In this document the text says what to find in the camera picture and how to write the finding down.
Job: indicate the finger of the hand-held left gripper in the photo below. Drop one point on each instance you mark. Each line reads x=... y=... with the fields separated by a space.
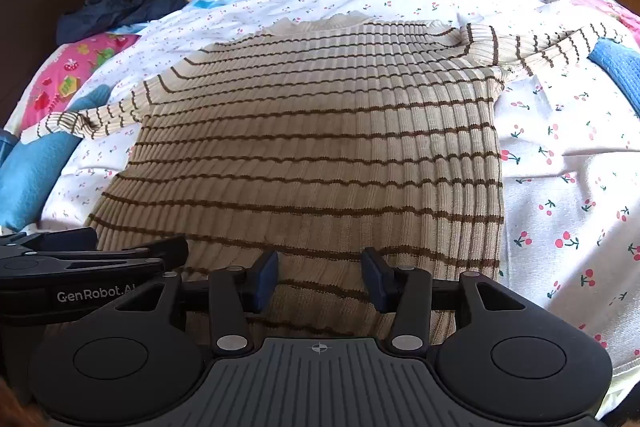
x=160 y=252
x=60 y=238

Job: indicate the small blue fleece towel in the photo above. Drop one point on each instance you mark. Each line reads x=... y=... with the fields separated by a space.
x=617 y=62

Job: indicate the beige brown striped knit sweater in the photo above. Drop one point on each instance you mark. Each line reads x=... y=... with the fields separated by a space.
x=320 y=132

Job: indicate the pink strawberry print pillow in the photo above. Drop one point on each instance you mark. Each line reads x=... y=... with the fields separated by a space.
x=65 y=72

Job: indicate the large blue fleece towel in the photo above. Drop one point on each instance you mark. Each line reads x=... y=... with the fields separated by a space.
x=35 y=177

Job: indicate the white cherry print bed sheet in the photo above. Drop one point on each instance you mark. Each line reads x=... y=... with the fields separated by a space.
x=550 y=157

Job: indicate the dark navy jacket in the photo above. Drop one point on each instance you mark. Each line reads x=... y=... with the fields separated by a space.
x=125 y=4

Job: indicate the light blue cloth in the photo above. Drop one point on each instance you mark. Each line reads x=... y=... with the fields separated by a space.
x=5 y=149

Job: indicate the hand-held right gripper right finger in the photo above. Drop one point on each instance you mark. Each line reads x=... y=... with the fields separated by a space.
x=376 y=279

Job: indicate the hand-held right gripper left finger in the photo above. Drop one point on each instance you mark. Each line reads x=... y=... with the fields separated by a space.
x=265 y=279

